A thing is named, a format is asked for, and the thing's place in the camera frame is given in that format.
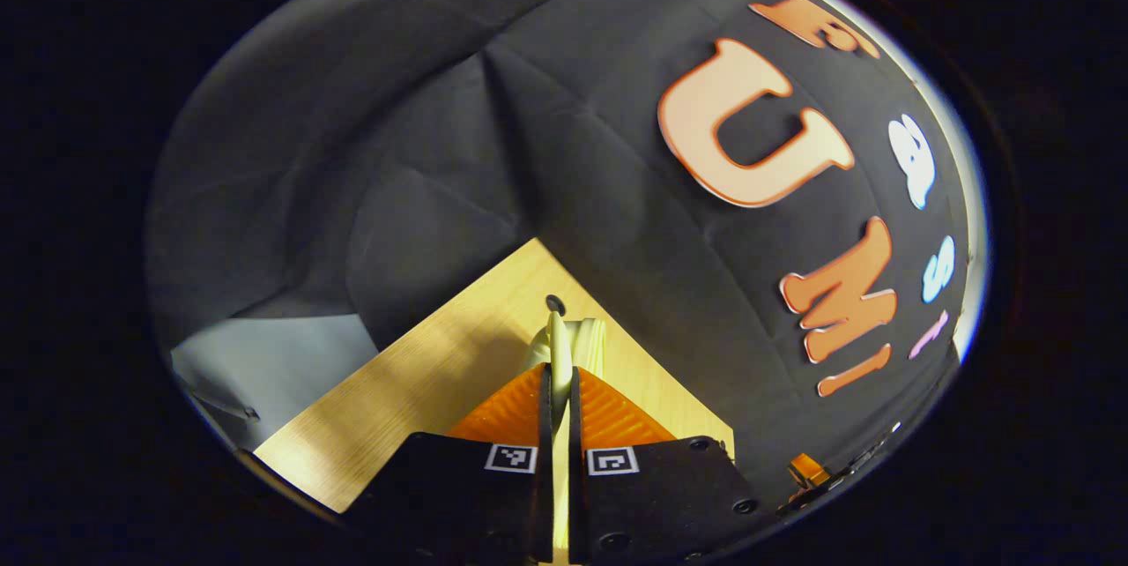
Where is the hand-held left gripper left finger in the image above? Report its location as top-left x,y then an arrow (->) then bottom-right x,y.
344,363 -> 555,566

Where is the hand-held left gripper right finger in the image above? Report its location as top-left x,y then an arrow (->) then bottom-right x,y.
568,366 -> 768,566

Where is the cream small suitcase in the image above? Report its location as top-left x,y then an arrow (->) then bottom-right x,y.
524,310 -> 611,566

